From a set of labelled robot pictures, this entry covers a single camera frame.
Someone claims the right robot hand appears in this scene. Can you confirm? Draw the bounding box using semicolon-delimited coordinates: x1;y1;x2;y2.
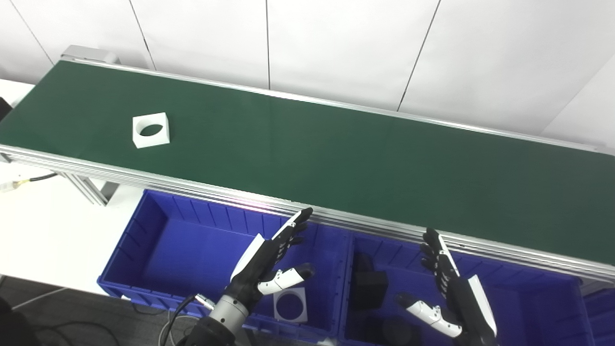
395;228;498;346

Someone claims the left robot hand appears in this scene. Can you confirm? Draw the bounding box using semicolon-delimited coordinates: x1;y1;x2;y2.
225;207;316;313

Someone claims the white square part round hole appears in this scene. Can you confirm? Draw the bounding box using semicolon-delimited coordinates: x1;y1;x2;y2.
132;112;171;149
273;287;308;323

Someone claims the large blue plastic bin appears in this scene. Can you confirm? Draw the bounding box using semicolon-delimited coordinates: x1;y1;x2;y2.
97;188;354;345
339;231;597;346
583;287;615;346

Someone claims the black round part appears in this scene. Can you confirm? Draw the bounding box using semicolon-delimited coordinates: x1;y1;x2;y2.
374;317;424;346

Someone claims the black block part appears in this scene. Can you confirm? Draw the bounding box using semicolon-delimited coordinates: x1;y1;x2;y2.
352;253;389;311

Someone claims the aluminium conveyor leg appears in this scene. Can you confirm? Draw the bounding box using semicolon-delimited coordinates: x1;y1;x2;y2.
60;172;120;207

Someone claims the black robot body part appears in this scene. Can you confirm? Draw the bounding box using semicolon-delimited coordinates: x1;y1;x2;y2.
0;297;42;346

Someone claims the black cable with metal plug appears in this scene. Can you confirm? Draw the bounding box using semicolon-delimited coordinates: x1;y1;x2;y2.
159;294;215;346

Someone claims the green conveyor belt aluminium frame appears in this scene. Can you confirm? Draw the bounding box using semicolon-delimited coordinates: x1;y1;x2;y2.
0;45;615;285

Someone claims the black cable with yellow plug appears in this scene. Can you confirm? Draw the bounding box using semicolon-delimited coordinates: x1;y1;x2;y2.
0;172;59;193

